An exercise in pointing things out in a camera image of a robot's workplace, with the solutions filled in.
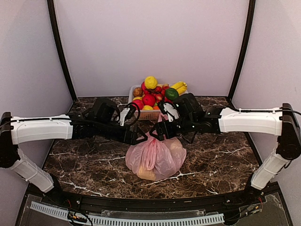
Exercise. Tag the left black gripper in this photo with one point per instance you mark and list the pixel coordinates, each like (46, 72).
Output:
(131, 140)

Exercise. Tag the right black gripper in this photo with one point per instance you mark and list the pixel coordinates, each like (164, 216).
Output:
(162, 125)

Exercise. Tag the pink plastic bag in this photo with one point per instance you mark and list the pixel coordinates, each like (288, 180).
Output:
(156, 160)

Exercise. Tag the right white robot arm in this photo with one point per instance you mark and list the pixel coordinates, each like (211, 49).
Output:
(280, 122)

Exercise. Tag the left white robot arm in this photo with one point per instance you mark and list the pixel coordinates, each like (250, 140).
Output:
(16, 130)

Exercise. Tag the pink fruit front left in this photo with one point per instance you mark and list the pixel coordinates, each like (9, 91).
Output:
(139, 103)

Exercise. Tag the pink fruit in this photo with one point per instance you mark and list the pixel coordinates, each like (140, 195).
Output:
(143, 86)
(139, 103)

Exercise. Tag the pink fruit back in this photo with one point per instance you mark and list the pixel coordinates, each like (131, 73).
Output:
(143, 86)

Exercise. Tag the white plastic basket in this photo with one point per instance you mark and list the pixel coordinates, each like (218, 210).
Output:
(149, 114)

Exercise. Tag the small yellow lemon front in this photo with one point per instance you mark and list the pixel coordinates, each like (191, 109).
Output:
(147, 107)

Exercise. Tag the red apple centre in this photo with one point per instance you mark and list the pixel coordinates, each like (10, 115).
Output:
(149, 99)

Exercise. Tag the green lime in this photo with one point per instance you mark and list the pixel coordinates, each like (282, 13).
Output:
(171, 94)

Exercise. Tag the large yellow lemon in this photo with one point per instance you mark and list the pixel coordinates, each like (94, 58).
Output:
(150, 82)

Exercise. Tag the yellow banana bunch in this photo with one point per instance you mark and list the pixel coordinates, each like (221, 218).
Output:
(180, 87)

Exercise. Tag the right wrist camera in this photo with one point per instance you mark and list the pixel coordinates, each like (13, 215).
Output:
(168, 109)

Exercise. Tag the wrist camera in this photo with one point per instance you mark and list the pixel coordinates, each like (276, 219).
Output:
(168, 109)
(127, 113)

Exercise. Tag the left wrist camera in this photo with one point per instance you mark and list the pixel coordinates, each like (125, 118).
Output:
(127, 113)

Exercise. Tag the right black frame post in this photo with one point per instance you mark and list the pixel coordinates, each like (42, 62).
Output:
(243, 49)

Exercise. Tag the black frame post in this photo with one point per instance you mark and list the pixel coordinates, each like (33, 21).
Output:
(59, 49)
(243, 49)

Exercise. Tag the white cable duct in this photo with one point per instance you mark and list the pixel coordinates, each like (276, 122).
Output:
(122, 218)

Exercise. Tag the black front rail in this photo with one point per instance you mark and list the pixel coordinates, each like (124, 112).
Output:
(230, 204)

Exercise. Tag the left black frame post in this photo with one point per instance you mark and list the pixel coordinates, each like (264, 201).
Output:
(59, 49)

